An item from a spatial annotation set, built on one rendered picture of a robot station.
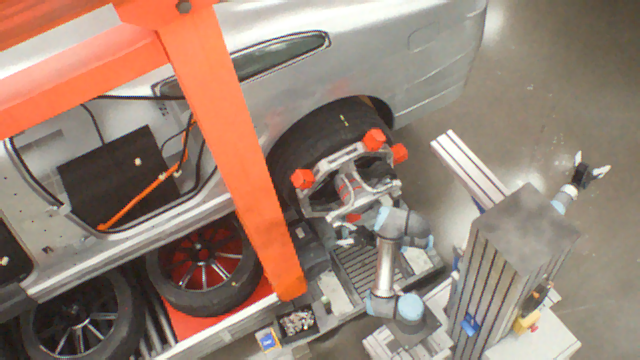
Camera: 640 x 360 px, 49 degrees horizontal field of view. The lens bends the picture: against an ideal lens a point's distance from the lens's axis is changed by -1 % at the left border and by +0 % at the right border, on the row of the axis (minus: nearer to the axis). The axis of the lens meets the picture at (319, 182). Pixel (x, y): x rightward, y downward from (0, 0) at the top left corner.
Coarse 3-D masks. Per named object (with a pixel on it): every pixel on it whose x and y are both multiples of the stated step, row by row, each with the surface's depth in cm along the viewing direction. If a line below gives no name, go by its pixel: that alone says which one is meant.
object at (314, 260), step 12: (288, 228) 418; (300, 228) 411; (300, 240) 408; (312, 240) 414; (300, 252) 407; (312, 252) 406; (324, 252) 406; (300, 264) 405; (312, 264) 404; (324, 264) 406; (312, 276) 412
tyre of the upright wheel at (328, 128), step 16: (320, 112) 358; (336, 112) 358; (352, 112) 361; (368, 112) 369; (304, 128) 356; (320, 128) 354; (336, 128) 353; (352, 128) 354; (368, 128) 357; (384, 128) 371; (288, 144) 359; (304, 144) 354; (320, 144) 350; (336, 144) 351; (272, 160) 371; (288, 160) 359; (304, 160) 352; (272, 176) 385; (288, 176) 359; (288, 192) 367
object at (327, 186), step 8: (352, 144) 358; (352, 152) 404; (320, 160) 357; (336, 160) 369; (360, 160) 382; (368, 160) 395; (376, 160) 389; (312, 168) 359; (360, 168) 389; (368, 168) 394; (328, 176) 380; (360, 176) 399; (320, 184) 382; (328, 184) 388; (312, 192) 385; (320, 192) 397; (328, 192) 394; (336, 192) 399; (312, 200) 388; (320, 200) 393
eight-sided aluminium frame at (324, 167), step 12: (360, 144) 354; (384, 144) 368; (336, 156) 352; (348, 156) 351; (360, 156) 355; (384, 156) 367; (324, 168) 349; (336, 168) 353; (372, 180) 393; (384, 180) 390; (300, 192) 361; (300, 204) 375; (312, 204) 384; (324, 204) 391; (336, 204) 396; (312, 216) 383
